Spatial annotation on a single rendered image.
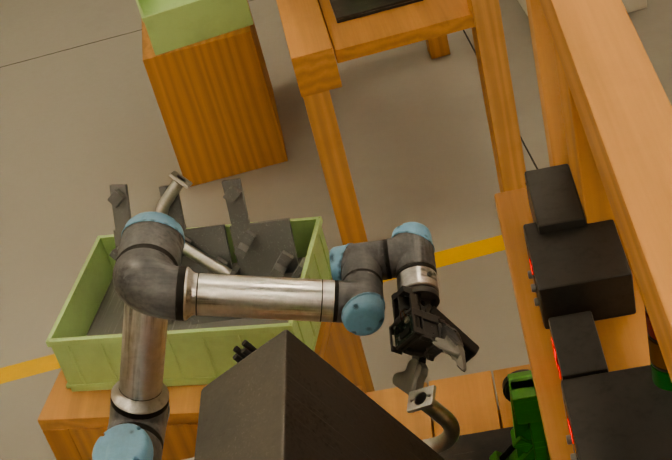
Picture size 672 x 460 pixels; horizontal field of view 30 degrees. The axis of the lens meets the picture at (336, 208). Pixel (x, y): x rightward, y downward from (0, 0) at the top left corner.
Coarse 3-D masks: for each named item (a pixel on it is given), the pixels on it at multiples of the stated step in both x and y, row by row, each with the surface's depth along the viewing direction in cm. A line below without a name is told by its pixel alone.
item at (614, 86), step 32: (544, 0) 182; (576, 0) 170; (608, 0) 168; (576, 32) 163; (608, 32) 162; (576, 64) 157; (608, 64) 155; (640, 64) 153; (576, 96) 162; (608, 96) 149; (640, 96) 148; (608, 128) 144; (640, 128) 142; (608, 160) 139; (640, 160) 137; (608, 192) 145; (640, 192) 133; (640, 224) 128; (640, 256) 127; (640, 288) 132
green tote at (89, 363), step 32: (320, 224) 315; (96, 256) 327; (320, 256) 314; (96, 288) 326; (64, 320) 307; (64, 352) 301; (96, 352) 299; (192, 352) 294; (224, 352) 293; (96, 384) 305; (192, 384) 301
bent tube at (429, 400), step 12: (408, 396) 220; (420, 396) 219; (432, 396) 216; (408, 408) 218; (420, 408) 216; (432, 408) 218; (444, 408) 220; (444, 420) 220; (456, 420) 222; (444, 432) 224; (456, 432) 223; (432, 444) 228; (444, 444) 226
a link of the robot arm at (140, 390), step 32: (128, 224) 232; (160, 224) 231; (128, 320) 238; (160, 320) 238; (128, 352) 241; (160, 352) 243; (128, 384) 245; (160, 384) 248; (128, 416) 247; (160, 416) 250
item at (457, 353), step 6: (432, 342) 213; (438, 342) 214; (444, 342) 216; (450, 342) 216; (444, 348) 212; (450, 348) 214; (456, 348) 214; (462, 348) 214; (450, 354) 215; (456, 354) 212; (462, 354) 213; (456, 360) 213; (462, 360) 211; (462, 366) 211
